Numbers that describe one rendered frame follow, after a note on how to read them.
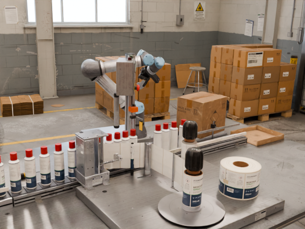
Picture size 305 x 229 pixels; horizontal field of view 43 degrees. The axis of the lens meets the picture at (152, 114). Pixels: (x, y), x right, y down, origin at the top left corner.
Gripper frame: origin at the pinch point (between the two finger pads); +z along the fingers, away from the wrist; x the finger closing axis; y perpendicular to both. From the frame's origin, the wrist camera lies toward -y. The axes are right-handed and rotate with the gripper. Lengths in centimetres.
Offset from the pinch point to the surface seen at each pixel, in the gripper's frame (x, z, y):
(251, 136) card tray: 22, -29, -85
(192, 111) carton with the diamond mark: 20.1, -25.4, -34.8
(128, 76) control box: 43, -69, 30
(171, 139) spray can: 57, -45, -15
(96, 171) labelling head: 96, -57, 28
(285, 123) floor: -151, 179, -300
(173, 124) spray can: 49, -51, -11
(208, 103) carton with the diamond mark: 14, -35, -41
